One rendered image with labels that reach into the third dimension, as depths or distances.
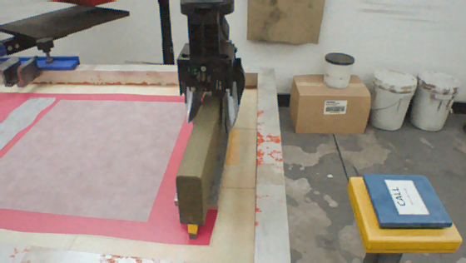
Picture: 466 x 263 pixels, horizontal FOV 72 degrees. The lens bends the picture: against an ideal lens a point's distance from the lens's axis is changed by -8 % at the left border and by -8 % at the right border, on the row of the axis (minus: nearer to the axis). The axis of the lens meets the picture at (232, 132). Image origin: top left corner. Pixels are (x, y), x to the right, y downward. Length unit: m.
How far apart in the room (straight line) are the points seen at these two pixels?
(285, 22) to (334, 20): 0.36
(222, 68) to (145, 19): 2.24
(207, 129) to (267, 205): 0.12
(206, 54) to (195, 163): 0.14
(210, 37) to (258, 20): 2.03
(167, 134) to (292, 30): 1.95
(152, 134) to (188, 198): 0.27
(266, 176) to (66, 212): 0.28
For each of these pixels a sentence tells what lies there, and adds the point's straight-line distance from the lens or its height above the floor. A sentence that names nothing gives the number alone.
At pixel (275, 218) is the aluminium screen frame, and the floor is 0.99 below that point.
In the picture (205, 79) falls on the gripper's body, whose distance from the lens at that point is 0.48.
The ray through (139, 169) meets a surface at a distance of 0.56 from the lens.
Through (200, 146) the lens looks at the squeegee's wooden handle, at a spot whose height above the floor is 1.05.
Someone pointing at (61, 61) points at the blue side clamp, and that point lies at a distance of 0.95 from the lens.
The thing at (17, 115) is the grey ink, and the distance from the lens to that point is 0.81.
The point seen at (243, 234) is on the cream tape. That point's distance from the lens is 0.45.
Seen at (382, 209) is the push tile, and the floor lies 0.97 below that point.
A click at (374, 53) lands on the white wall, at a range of 2.75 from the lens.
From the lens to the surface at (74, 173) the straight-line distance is 0.59.
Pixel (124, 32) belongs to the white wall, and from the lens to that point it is 2.76.
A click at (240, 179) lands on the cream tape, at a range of 0.53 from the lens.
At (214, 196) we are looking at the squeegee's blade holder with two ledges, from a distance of 0.45.
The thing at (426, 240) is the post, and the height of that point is 0.95.
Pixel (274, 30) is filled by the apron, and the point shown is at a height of 0.63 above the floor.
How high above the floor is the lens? 1.29
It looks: 32 degrees down
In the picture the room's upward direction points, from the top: straight up
